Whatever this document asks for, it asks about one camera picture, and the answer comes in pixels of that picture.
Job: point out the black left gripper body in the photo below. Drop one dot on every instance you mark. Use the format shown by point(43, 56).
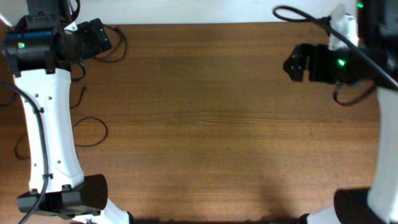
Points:
point(94, 37)

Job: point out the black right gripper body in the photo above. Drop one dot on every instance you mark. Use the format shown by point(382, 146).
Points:
point(342, 66)

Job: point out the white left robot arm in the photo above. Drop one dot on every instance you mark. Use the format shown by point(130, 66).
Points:
point(40, 51)

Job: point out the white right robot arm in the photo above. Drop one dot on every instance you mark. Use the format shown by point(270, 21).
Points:
point(362, 47)

